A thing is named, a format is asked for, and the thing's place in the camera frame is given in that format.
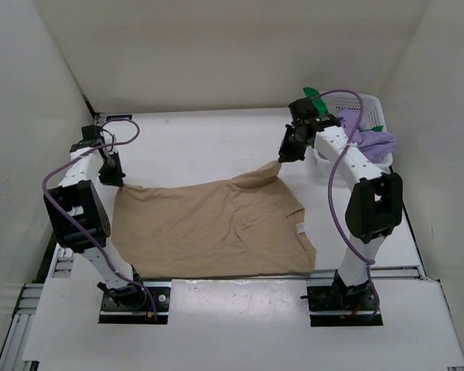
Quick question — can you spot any beige t shirt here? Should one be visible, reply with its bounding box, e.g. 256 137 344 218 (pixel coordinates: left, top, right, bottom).
111 161 316 279

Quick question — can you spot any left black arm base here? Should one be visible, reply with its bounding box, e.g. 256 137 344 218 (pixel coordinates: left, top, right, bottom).
97 281 172 325

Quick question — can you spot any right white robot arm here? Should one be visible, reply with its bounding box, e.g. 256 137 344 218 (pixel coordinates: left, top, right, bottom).
278 97 403 294

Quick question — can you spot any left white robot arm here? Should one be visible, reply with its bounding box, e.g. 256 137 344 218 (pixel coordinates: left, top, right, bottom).
42 124 147 304

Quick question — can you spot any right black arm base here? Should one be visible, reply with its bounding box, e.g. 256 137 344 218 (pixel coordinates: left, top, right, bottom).
300 286 384 328

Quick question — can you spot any green t shirt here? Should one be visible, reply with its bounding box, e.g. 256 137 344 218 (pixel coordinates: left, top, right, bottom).
303 87 329 116

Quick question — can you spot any blue label sticker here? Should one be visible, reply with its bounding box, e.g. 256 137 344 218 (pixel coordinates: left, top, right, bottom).
105 114 132 122

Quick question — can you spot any white plastic basket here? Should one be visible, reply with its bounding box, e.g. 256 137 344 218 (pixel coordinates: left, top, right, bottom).
321 92 393 168

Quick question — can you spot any purple t shirt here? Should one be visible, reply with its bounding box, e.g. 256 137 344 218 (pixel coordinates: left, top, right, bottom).
336 109 397 163

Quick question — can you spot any aluminium frame rail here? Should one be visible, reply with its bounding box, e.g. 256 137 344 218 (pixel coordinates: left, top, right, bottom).
0 111 105 371

